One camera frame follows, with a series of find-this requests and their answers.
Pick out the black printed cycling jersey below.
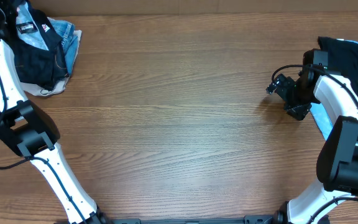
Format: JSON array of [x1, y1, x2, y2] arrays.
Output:
[[9, 1, 68, 91]]

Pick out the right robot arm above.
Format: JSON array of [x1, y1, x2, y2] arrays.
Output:
[[266, 49, 358, 223]]

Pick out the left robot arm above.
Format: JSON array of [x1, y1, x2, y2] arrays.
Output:
[[0, 1, 110, 223]]

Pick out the light blue t-shirt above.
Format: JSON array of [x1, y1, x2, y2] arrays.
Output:
[[309, 39, 358, 141]]

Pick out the plain black garment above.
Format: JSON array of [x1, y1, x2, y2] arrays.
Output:
[[318, 37, 358, 97]]

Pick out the folded blue denim jeans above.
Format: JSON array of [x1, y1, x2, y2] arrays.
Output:
[[48, 18, 79, 76]]

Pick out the folded white cloth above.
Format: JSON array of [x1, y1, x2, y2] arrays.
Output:
[[20, 18, 83, 97]]

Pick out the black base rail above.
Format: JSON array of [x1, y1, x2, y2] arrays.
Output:
[[86, 215, 275, 224]]

